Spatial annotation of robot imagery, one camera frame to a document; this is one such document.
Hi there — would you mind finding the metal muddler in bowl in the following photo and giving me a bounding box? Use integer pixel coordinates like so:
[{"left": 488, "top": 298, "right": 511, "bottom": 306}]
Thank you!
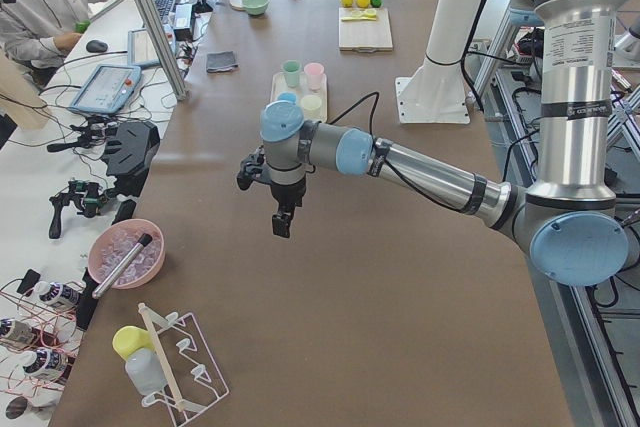
[{"left": 92, "top": 233, "right": 153, "bottom": 299}]

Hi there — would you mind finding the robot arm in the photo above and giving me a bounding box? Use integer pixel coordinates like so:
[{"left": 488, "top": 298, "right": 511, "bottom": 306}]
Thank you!
[{"left": 237, "top": 0, "right": 631, "bottom": 286}]

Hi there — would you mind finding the blue teach pendant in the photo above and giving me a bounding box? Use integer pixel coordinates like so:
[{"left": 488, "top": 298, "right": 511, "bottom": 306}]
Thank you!
[
  {"left": 127, "top": 28, "right": 160, "bottom": 69},
  {"left": 68, "top": 64, "right": 142, "bottom": 115}
]

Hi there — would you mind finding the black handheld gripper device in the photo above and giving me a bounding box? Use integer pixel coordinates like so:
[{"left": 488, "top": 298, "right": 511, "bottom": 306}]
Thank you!
[{"left": 48, "top": 179, "right": 117, "bottom": 239}]

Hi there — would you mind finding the clear cup on rack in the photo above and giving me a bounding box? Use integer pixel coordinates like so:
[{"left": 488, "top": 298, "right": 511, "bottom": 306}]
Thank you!
[{"left": 125, "top": 347, "right": 167, "bottom": 396}]

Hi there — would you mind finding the white wire cup rack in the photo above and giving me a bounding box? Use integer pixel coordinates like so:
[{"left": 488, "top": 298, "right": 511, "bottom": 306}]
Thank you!
[{"left": 138, "top": 303, "right": 230, "bottom": 426}]

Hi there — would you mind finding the yellow cup on rack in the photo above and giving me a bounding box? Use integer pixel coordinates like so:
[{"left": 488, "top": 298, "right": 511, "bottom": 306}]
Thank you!
[{"left": 112, "top": 325, "right": 153, "bottom": 360}]

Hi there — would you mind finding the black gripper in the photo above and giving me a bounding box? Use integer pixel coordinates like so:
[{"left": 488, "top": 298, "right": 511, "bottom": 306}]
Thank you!
[{"left": 236, "top": 146, "right": 306, "bottom": 238}]

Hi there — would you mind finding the pink plastic cup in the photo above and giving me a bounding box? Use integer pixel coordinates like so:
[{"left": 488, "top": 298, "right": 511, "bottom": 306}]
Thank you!
[{"left": 304, "top": 62, "right": 325, "bottom": 91}]

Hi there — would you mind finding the cream rabbit tray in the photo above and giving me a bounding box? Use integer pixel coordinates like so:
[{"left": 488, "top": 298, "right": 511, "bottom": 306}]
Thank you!
[{"left": 269, "top": 72, "right": 328, "bottom": 122}]

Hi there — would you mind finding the green plastic cup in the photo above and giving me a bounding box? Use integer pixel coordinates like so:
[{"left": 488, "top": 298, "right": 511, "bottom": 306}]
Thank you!
[{"left": 281, "top": 60, "right": 301, "bottom": 88}]

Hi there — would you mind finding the grey folded cloth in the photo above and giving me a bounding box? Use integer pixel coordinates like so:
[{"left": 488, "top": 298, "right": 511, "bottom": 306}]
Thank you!
[{"left": 206, "top": 51, "right": 238, "bottom": 73}]

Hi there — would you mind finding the aluminium frame post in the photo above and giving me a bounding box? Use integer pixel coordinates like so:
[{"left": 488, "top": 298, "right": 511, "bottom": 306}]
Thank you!
[{"left": 134, "top": 0, "right": 188, "bottom": 102}]

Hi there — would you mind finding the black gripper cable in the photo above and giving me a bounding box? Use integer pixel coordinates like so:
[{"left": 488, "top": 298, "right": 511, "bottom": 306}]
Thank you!
[{"left": 327, "top": 91, "right": 474, "bottom": 213}]

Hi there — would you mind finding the blue plastic cup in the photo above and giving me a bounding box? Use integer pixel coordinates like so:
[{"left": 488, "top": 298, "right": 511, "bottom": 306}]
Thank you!
[{"left": 277, "top": 92, "right": 297, "bottom": 104}]

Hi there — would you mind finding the wooden cutting board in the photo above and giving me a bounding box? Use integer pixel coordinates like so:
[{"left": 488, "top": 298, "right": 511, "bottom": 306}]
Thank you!
[{"left": 338, "top": 7, "right": 393, "bottom": 52}]

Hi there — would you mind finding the cream plastic cup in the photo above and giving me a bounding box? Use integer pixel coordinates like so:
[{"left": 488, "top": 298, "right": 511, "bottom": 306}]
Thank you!
[{"left": 300, "top": 94, "right": 322, "bottom": 120}]

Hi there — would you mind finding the black stand base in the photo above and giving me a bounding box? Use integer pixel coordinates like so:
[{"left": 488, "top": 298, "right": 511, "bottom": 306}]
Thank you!
[{"left": 101, "top": 121, "right": 160, "bottom": 197}]

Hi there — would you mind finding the yellow plastic knife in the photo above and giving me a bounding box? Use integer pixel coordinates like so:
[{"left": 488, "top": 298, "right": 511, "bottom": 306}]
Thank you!
[{"left": 340, "top": 16, "right": 378, "bottom": 22}]

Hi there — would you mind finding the green bowl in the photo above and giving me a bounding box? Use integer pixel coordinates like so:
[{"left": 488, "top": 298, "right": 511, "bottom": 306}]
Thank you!
[{"left": 242, "top": 0, "right": 269, "bottom": 16}]

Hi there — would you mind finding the seated person in white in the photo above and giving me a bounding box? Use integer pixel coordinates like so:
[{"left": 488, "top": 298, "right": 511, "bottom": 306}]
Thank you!
[{"left": 1, "top": 0, "right": 107, "bottom": 69}]

